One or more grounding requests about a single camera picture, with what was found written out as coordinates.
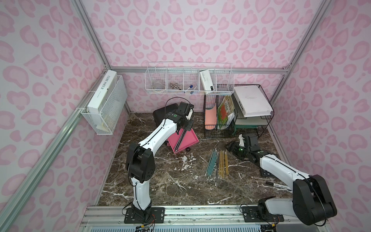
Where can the pink folder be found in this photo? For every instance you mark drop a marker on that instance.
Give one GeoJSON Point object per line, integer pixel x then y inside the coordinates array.
{"type": "Point", "coordinates": [210, 118]}

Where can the white wire wall basket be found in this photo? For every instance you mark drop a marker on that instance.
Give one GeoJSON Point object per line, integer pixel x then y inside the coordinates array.
{"type": "Point", "coordinates": [174, 77]}

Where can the black calculator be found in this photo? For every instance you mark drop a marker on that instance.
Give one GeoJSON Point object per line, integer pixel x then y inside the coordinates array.
{"type": "Point", "coordinates": [265, 173]}

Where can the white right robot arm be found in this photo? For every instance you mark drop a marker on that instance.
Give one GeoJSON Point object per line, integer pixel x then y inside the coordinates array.
{"type": "Point", "coordinates": [311, 200]}

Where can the green red booklet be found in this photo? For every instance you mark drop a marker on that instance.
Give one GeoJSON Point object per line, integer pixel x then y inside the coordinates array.
{"type": "Point", "coordinates": [225, 113]}

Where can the black wire file rack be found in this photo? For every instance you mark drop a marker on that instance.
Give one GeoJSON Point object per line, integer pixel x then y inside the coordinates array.
{"type": "Point", "coordinates": [210, 100]}

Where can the pink top drawer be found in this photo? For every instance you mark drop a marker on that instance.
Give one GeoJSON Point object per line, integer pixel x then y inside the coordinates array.
{"type": "Point", "coordinates": [189, 140]}

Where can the black white marker pen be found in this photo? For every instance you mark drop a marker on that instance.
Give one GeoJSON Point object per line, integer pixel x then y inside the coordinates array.
{"type": "Point", "coordinates": [277, 185]}

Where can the black pink drawer cabinet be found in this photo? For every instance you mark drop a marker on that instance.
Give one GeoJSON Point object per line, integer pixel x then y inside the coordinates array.
{"type": "Point", "coordinates": [159, 114]}

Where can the black wire paper tray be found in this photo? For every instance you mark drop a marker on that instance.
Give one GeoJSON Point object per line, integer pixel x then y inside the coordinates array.
{"type": "Point", "coordinates": [251, 124]}

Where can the white book in side basket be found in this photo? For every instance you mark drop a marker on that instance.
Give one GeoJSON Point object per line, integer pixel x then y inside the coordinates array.
{"type": "Point", "coordinates": [103, 92]}

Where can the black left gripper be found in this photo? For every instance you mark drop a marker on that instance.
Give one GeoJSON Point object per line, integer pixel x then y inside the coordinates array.
{"type": "Point", "coordinates": [187, 124]}

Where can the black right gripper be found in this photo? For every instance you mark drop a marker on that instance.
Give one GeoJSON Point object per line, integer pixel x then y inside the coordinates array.
{"type": "Point", "coordinates": [235, 149]}

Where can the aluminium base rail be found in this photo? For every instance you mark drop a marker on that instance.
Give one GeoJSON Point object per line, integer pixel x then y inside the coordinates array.
{"type": "Point", "coordinates": [204, 218]}

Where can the white side wire basket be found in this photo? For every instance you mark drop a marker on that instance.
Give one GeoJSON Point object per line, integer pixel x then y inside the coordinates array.
{"type": "Point", "coordinates": [104, 122]}

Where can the white box in basket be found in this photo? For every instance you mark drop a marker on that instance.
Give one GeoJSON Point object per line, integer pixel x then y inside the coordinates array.
{"type": "Point", "coordinates": [206, 80]}

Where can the white paper stack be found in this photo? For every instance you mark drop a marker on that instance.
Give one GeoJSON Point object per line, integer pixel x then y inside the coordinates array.
{"type": "Point", "coordinates": [252, 101]}

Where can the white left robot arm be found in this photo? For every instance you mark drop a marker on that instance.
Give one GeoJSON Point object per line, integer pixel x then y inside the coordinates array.
{"type": "Point", "coordinates": [140, 163]}

